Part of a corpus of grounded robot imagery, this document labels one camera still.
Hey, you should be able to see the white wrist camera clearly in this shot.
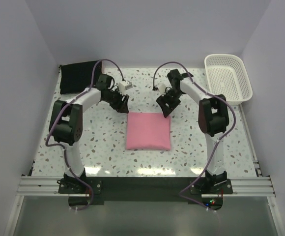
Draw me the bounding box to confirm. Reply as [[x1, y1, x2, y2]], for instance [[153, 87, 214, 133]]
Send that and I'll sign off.
[[118, 81, 133, 94], [153, 84, 166, 95]]

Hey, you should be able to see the folded black t shirt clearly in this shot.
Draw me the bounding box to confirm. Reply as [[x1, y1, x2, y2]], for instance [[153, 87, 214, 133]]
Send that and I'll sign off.
[[59, 61, 97, 95]]

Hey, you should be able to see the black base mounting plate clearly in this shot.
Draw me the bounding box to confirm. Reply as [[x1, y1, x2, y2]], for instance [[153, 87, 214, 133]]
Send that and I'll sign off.
[[57, 177, 233, 209]]

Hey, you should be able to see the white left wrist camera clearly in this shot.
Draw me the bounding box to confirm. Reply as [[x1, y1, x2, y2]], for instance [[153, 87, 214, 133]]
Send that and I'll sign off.
[[118, 81, 133, 94]]

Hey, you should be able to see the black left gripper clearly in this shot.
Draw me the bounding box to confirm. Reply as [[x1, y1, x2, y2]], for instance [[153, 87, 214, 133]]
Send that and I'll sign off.
[[104, 88, 129, 114]]

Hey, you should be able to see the pink t shirt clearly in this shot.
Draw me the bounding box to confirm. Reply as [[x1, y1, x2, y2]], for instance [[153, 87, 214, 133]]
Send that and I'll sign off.
[[125, 112, 171, 151]]

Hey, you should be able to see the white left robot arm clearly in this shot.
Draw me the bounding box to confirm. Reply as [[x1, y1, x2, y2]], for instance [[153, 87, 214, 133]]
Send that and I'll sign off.
[[46, 74, 133, 193]]

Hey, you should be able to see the white plastic basket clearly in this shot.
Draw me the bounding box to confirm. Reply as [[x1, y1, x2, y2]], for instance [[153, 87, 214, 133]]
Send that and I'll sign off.
[[204, 54, 253, 106]]

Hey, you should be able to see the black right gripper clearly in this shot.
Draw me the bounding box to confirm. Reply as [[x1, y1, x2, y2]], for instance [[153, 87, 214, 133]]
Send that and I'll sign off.
[[156, 88, 184, 118]]

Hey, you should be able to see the aluminium frame rail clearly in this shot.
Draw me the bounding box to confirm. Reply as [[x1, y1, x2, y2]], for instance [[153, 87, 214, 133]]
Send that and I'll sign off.
[[5, 154, 278, 236]]

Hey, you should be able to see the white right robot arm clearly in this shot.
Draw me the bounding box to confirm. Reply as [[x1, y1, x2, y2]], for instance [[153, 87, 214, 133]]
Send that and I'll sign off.
[[156, 69, 229, 193]]

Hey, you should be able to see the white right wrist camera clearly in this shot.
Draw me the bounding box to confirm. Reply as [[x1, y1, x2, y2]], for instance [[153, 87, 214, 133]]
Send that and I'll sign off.
[[153, 84, 166, 95]]

